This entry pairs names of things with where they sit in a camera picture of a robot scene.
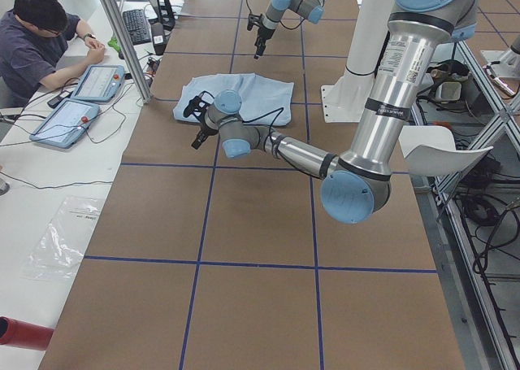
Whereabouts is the clear plastic bag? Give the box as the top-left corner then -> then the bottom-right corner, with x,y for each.
21,196 -> 105,281

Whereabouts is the near blue teach pendant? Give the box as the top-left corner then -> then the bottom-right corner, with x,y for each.
29,98 -> 101,149

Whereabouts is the blue teach pendant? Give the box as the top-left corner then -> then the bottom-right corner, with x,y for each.
29,98 -> 101,149
71,64 -> 125,103

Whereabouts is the white chair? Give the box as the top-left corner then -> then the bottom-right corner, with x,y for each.
399,125 -> 493,176

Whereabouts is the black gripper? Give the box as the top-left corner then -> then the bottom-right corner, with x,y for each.
253,25 -> 275,59
191,120 -> 219,150

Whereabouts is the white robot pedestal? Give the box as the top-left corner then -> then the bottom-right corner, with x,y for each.
322,0 -> 394,123

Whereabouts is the far blue teach pendant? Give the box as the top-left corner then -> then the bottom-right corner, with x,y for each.
71,64 -> 125,103

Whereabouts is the aluminium frame post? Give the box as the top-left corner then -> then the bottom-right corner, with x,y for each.
100,0 -> 152,104

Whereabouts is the black keyboard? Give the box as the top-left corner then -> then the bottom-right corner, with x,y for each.
122,9 -> 151,45

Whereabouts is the light blue button shirt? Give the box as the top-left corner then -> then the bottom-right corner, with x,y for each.
172,73 -> 294,126

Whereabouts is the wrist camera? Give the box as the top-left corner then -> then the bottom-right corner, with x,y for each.
183,91 -> 212,121
247,13 -> 263,31

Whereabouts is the red cylinder roll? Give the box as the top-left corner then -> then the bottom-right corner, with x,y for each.
1,316 -> 54,350

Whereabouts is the green object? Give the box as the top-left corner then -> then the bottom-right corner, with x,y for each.
107,36 -> 124,59

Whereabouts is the brown paper table cover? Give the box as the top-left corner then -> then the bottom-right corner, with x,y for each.
41,0 -> 465,369

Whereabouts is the seated person dark shirt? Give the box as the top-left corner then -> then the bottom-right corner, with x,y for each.
1,0 -> 106,107

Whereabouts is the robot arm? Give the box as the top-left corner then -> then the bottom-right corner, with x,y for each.
183,0 -> 477,224
247,0 -> 327,59

